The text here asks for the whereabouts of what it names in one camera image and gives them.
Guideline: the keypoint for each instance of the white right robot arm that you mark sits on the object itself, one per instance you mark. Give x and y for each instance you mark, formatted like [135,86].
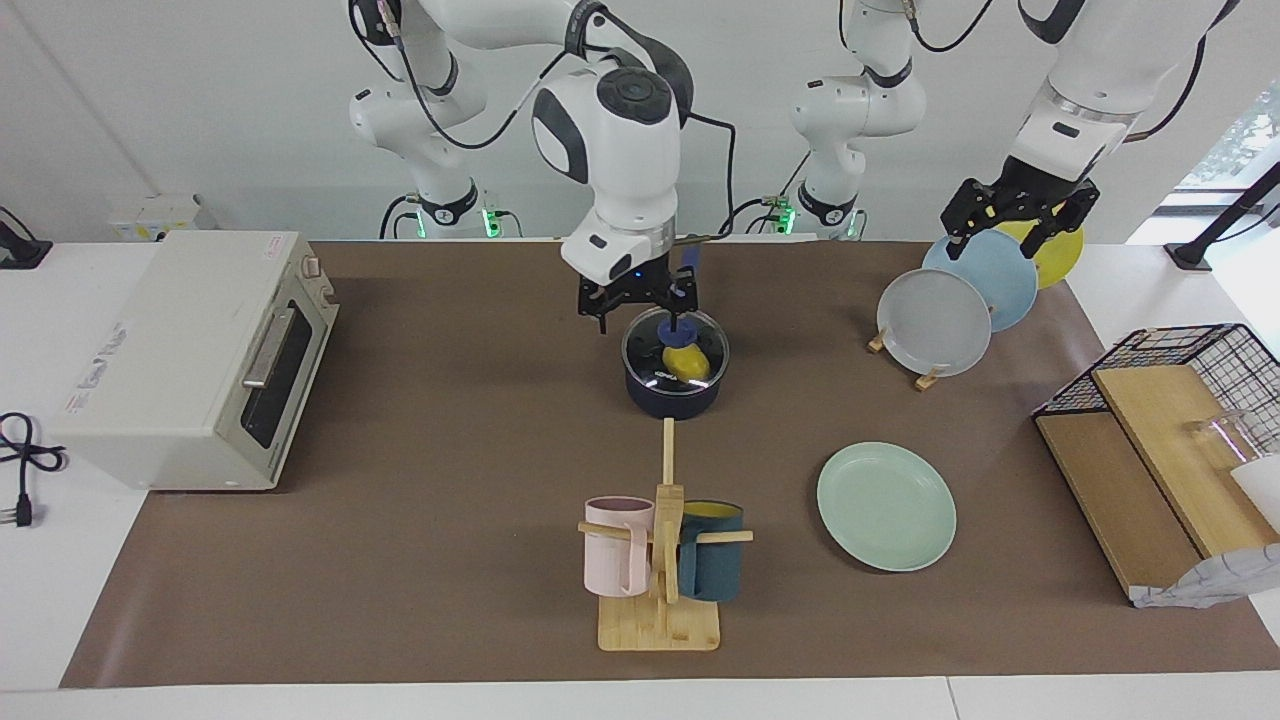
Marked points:
[620,150]

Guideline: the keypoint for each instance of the glass lid with blue knob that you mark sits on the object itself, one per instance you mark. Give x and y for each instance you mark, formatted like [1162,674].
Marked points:
[645,350]

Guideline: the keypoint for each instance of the yellow plate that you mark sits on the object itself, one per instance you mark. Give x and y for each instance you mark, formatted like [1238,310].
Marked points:
[1060,258]

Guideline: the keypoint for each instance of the white power strip box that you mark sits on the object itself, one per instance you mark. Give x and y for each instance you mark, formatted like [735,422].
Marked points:
[160,215]

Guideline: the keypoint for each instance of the white patterned cloth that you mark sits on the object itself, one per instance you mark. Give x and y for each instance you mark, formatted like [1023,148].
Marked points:
[1215,580]

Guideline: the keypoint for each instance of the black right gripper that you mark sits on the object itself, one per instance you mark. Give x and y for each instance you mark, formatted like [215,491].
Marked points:
[640,288]

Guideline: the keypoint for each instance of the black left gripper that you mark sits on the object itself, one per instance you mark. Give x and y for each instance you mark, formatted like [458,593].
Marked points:
[1030,190]

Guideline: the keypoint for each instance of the green plate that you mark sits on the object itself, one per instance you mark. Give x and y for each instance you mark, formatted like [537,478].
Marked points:
[885,508]

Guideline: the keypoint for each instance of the black clamp mount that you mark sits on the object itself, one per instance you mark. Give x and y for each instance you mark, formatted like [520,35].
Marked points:
[20,250]

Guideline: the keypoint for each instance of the clear glass cup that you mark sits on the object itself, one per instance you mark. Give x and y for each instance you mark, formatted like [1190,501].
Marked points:
[1220,435]

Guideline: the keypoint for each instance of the wooden mug tree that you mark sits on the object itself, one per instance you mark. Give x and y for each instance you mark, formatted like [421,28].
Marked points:
[660,625]

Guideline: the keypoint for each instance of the teal mug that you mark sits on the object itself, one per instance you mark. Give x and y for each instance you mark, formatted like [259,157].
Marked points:
[712,565]

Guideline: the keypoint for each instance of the beige toaster oven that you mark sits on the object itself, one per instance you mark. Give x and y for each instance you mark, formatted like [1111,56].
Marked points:
[170,350]

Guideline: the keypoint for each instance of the grey plate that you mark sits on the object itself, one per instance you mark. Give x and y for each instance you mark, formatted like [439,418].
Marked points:
[933,322]

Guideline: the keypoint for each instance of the wooden shelf boards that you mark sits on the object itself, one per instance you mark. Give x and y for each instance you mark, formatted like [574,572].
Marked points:
[1120,500]

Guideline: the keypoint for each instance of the brown table mat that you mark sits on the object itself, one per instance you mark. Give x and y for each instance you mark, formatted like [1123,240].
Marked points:
[400,580]

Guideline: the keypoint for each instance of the black camera stand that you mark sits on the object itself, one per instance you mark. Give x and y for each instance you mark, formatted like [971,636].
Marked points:
[1215,230]

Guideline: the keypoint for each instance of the wooden plate rack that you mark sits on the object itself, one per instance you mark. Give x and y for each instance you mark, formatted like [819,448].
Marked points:
[927,381]

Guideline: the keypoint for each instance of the pink mug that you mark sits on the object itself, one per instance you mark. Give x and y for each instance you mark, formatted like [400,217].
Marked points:
[612,560]

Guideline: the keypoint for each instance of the white container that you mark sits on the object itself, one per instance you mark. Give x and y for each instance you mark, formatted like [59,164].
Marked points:
[1262,490]

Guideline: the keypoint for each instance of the light blue plate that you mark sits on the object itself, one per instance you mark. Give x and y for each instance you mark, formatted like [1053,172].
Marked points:
[1000,285]

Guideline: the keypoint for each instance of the window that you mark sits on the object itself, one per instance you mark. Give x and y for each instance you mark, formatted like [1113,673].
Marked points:
[1240,140]

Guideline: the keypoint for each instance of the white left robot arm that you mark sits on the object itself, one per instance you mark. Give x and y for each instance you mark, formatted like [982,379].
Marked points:
[1080,90]

